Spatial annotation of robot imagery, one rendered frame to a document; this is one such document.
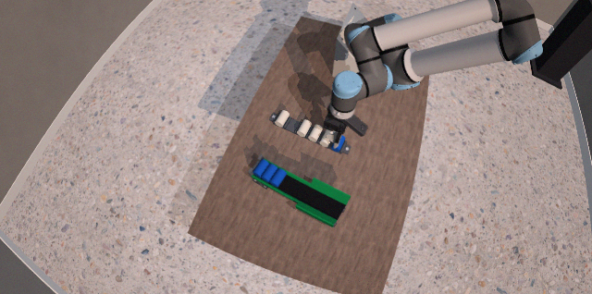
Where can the cream cylinder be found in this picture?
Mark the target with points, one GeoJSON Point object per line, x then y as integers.
{"type": "Point", "coordinates": [324, 141]}
{"type": "Point", "coordinates": [315, 133]}
{"type": "Point", "coordinates": [304, 127]}
{"type": "Point", "coordinates": [282, 118]}

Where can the blue cylinder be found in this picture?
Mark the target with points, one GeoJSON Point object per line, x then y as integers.
{"type": "Point", "coordinates": [342, 139]}
{"type": "Point", "coordinates": [261, 167]}
{"type": "Point", "coordinates": [278, 177]}
{"type": "Point", "coordinates": [269, 173]}

